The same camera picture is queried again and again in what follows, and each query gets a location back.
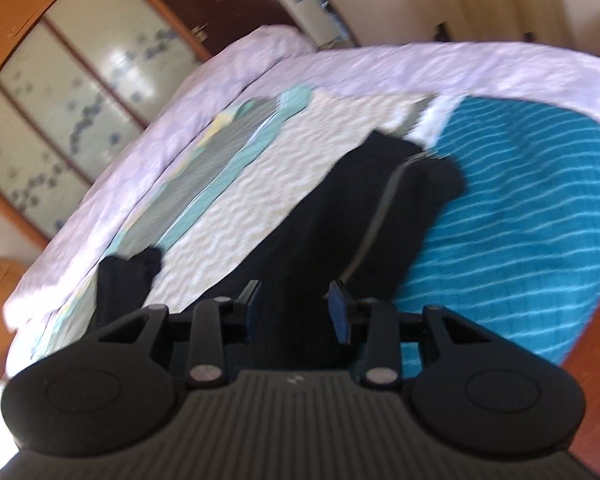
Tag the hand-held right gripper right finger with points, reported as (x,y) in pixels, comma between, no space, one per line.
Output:
(338,310)

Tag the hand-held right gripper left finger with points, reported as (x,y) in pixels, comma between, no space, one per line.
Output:
(253,310)

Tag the black pants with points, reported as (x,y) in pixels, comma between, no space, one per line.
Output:
(330,220)

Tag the white blanket with green stripes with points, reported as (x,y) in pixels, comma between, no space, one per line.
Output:
(260,170)

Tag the lavender quilt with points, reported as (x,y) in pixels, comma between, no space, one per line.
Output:
(330,67)

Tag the frosted glass wardrobe doors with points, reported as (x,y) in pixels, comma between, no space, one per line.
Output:
(65,90)

